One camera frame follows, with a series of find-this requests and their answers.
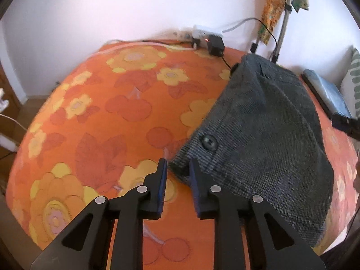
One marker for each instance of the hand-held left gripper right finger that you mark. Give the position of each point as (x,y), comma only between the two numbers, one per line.
(194,188)

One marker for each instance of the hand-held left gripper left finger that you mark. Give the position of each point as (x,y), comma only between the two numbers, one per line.
(161,187)

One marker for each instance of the grey woven pants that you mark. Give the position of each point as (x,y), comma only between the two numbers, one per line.
(267,135)

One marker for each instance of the blue grey flat case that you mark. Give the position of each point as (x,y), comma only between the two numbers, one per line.
(326,92)

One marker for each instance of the green patterned white pillow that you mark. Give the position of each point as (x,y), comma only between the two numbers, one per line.
(352,78)

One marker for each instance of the orange floral bed cover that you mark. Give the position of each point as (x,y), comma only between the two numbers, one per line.
(112,112)

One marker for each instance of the grey metal pole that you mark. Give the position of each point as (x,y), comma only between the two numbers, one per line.
(284,19)

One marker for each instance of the yellow floral hanging cloth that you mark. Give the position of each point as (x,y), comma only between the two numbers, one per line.
(271,8)

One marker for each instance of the black power adapter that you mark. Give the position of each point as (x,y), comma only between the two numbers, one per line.
(215,45)

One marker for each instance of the white power strip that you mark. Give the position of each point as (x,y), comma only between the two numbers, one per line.
(197,33)

